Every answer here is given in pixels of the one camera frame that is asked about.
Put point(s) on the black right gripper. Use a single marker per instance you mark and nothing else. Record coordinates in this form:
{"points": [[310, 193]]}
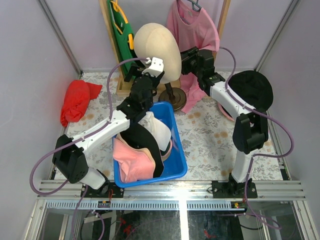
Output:
{"points": [[190, 54]]}

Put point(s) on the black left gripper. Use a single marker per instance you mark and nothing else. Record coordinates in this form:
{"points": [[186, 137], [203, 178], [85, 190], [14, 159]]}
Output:
{"points": [[141, 71]]}

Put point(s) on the beige mannequin head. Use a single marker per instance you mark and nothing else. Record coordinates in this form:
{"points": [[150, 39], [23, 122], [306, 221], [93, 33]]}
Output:
{"points": [[155, 40]]}

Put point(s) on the pink bucket hat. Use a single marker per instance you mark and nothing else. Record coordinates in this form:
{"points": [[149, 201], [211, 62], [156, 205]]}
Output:
{"points": [[225, 113]]}

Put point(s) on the black bucket hat beige brim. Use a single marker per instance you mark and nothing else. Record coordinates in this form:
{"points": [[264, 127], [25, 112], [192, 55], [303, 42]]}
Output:
{"points": [[254, 88]]}

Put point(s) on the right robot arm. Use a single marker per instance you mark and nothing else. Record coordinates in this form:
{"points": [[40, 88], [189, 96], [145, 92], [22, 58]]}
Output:
{"points": [[250, 128]]}

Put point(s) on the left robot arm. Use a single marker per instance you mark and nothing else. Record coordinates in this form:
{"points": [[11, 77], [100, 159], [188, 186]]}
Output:
{"points": [[71, 152]]}

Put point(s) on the wooden clothes rack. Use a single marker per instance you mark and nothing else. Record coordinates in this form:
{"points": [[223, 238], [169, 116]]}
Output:
{"points": [[123, 87]]}

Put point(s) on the pink t-shirt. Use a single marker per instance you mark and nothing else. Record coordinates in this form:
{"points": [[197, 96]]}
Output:
{"points": [[193, 31]]}

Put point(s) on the green tank top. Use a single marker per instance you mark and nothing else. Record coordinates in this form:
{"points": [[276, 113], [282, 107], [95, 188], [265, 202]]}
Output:
{"points": [[121, 39]]}

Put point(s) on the grey clothes hanger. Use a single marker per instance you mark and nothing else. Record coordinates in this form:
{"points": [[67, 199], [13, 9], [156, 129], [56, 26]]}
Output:
{"points": [[192, 5]]}

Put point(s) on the red cloth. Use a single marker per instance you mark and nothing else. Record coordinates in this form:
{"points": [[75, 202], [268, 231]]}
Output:
{"points": [[76, 100]]}

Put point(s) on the black cap in bin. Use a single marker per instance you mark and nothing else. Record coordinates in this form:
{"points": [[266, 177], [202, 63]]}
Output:
{"points": [[139, 138]]}

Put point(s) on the yellow clothes hanger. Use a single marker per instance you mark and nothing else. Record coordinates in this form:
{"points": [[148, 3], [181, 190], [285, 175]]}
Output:
{"points": [[123, 23]]}

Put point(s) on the white baseball cap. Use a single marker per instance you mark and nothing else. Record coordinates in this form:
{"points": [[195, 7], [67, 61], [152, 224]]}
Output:
{"points": [[158, 129]]}

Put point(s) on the pink cap in bin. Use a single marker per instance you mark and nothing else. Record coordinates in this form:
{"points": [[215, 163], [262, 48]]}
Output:
{"points": [[134, 164]]}

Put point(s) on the blue plastic bin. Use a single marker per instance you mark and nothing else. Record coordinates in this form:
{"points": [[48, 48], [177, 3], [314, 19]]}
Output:
{"points": [[176, 165]]}

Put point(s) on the aluminium frame rail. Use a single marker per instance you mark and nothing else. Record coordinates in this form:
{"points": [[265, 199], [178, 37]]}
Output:
{"points": [[168, 195]]}

